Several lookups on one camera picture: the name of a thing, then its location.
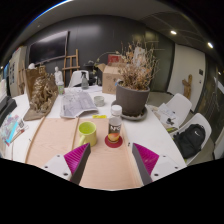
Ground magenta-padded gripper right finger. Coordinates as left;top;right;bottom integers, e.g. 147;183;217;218
132;142;183;186

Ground black flat boxes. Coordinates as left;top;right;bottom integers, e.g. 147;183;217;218
0;94;18;126

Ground small white cup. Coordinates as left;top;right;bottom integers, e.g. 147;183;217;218
93;95;106;108

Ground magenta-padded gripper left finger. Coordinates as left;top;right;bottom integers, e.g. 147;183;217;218
43;142;92;185

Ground clear drink bottle white cap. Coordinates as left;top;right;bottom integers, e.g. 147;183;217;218
107;104;123;144

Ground printed newspaper sheet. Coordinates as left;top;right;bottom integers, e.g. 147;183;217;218
59;90;99;119

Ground white chair behind table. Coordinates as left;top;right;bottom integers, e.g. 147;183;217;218
68;69;90;88

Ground long white ceiling light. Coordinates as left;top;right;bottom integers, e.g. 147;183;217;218
28;0;74;26

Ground dried plant in grey pot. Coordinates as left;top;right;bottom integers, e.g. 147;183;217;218
96;41;159;117

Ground white chair with backpack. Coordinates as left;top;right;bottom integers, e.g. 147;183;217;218
171;112;213;166

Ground small white plaster bust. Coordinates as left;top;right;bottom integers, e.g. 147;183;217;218
53;65;64;86

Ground green spray bottle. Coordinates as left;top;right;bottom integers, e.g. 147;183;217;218
57;79;65;96

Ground grey plant saucer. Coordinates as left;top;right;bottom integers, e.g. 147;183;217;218
110;99;148;122

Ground brown flat panel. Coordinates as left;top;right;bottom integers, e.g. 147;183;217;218
24;65;47;101

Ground black backpack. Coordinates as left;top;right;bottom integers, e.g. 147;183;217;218
173;123;207;159

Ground wooden jointed figure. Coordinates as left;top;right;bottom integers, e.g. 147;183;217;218
181;73;194;100

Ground colourful picture book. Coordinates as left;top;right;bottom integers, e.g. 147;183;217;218
0;113;22;144

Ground white paper stack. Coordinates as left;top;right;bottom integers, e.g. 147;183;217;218
156;102;179;128

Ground light wooden drawing board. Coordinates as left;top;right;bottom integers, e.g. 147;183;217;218
71;116;144;191
25;116;80;168

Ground white chair with papers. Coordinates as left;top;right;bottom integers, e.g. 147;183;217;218
148;93;193;134

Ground brown cardboard box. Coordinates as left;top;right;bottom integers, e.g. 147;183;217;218
97;63;125;95

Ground white cabinet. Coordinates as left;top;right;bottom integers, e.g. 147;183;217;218
8;45;28;98

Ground red box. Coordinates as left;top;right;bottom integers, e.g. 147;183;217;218
107;53;123;66

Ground black wall screen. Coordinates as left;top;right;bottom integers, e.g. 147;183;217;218
28;30;70;65

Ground yellow-green mug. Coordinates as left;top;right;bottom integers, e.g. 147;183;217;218
77;121;98;148

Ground wooden easel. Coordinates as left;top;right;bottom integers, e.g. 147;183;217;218
62;48;81;88

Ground flat round red coaster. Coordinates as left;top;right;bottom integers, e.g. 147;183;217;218
104;134;124;149

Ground thin paintbrush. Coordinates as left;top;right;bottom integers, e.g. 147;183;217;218
6;124;30;145

